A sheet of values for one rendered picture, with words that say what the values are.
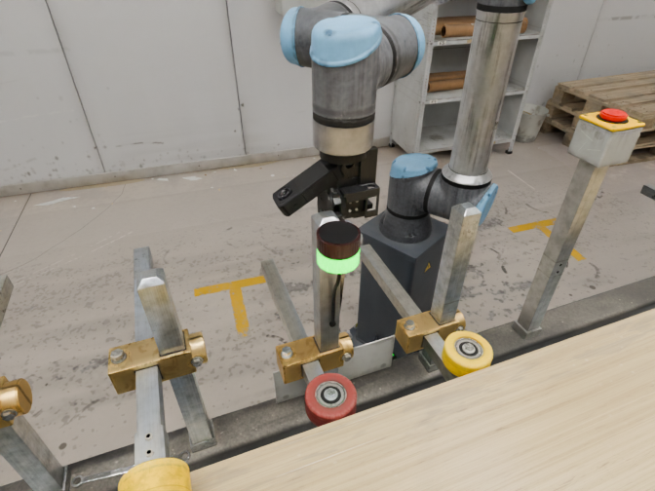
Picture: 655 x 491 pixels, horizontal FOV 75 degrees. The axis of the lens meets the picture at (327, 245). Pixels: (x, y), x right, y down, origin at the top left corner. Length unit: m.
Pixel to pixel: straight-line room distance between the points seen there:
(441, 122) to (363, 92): 3.30
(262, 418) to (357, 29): 0.70
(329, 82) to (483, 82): 0.70
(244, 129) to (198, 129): 0.33
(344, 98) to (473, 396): 0.48
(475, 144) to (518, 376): 0.71
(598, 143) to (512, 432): 0.48
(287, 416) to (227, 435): 0.12
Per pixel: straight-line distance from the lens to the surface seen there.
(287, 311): 0.86
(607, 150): 0.85
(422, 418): 0.68
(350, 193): 0.66
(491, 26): 1.20
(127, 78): 3.21
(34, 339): 2.35
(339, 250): 0.56
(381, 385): 0.95
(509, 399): 0.74
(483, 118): 1.26
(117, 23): 3.14
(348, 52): 0.57
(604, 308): 1.30
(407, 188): 1.40
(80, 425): 1.94
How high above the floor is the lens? 1.48
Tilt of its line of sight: 37 degrees down
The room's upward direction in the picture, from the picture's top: straight up
